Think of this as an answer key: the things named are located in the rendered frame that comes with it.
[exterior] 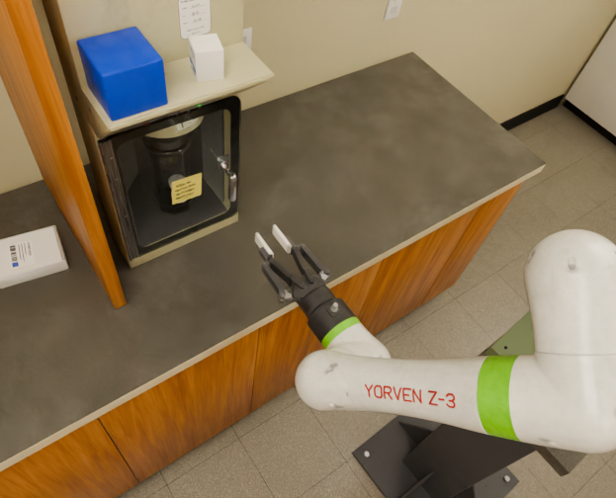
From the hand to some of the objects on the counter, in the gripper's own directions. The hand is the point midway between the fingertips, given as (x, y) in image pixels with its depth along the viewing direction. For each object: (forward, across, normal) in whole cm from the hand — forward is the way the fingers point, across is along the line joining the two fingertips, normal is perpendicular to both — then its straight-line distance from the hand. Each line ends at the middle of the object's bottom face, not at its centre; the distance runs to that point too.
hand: (272, 242), depth 120 cm
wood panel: (+38, +34, +21) cm, 55 cm away
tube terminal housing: (+35, +11, +21) cm, 42 cm away
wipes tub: (+5, +72, +21) cm, 75 cm away
